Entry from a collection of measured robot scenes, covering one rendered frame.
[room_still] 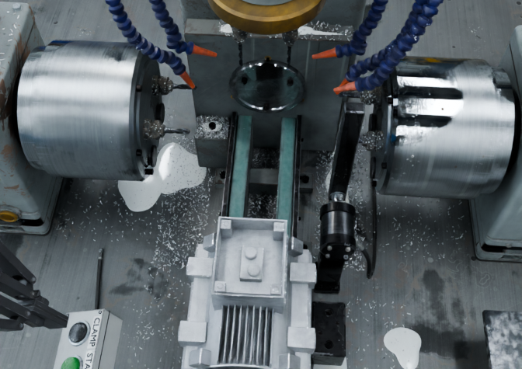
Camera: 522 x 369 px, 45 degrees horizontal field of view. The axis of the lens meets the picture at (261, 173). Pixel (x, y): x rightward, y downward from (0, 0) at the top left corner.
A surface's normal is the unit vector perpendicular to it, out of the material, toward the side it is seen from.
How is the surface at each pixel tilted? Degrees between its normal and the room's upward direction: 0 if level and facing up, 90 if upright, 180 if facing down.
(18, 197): 90
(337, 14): 90
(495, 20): 0
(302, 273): 0
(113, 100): 28
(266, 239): 0
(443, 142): 47
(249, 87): 90
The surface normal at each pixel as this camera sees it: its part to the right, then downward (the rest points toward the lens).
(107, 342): 0.92, -0.16
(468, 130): -0.04, 0.13
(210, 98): -0.07, 0.84
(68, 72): -0.01, -0.39
